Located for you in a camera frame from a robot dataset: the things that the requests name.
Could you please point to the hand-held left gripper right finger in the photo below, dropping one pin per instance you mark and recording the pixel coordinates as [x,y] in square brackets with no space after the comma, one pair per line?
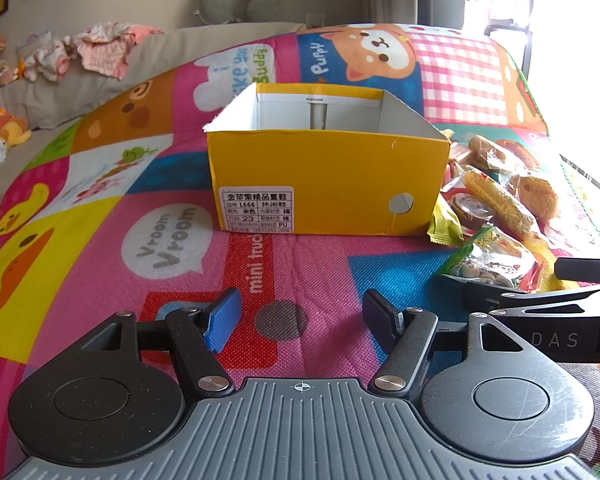
[380,312]

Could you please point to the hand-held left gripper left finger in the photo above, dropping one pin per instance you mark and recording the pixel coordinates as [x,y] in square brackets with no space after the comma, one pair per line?
[224,321]

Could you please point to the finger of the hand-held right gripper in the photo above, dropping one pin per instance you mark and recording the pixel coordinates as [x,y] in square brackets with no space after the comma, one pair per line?
[587,269]
[485,296]

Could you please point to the green mixed snack packet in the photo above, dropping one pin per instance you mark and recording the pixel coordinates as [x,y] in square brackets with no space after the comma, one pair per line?
[490,257]

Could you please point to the yellow cardboard shoe box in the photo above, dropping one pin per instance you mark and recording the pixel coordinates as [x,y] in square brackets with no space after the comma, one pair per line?
[325,180]

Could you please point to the yellow clear snack packet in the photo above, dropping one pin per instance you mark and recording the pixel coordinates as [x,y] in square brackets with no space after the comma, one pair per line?
[544,257]

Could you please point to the yellow-green snack packet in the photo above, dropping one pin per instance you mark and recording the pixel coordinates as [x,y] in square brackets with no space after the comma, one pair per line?
[444,222]

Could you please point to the round brown cake packet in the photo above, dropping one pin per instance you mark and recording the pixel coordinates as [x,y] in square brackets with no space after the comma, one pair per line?
[470,210]

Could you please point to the golden bread bun packet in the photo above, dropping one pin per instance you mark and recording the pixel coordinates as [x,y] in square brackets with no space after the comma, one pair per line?
[535,195]

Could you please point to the packaged corn cob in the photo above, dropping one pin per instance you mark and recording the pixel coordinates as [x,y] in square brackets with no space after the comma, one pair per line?
[500,202]

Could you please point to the colourful cartoon play mat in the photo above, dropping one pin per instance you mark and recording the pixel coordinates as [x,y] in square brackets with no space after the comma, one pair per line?
[130,240]

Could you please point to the orange-red bun packet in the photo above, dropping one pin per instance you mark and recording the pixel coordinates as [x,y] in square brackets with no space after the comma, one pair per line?
[522,154]

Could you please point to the brown pastry packet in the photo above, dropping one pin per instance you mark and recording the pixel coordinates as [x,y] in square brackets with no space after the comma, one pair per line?
[482,150]

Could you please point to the orange plush toy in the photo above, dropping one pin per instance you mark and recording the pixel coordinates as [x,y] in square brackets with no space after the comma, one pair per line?
[7,132]

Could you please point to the pile of pink clothes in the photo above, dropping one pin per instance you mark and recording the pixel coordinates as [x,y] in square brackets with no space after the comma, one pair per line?
[100,45]

